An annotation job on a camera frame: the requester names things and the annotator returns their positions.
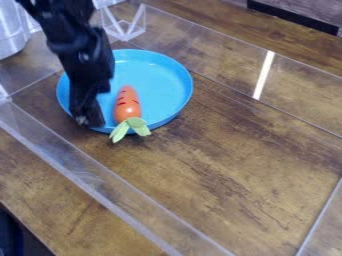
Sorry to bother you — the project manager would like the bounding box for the clear acrylic enclosure wall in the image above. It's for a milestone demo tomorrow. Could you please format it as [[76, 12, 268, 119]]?
[[0, 86, 342, 256]]

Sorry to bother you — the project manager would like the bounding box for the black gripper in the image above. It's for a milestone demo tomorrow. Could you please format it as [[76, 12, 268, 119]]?
[[45, 26, 117, 128]]

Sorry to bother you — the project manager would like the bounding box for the blue round tray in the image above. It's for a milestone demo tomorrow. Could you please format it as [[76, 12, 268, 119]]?
[[55, 48, 195, 135]]

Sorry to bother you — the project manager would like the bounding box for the orange toy carrot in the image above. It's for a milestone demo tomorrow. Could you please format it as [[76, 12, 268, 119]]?
[[109, 85, 151, 143]]

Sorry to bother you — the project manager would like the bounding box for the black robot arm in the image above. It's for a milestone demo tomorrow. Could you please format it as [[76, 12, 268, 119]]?
[[15, 0, 115, 127]]

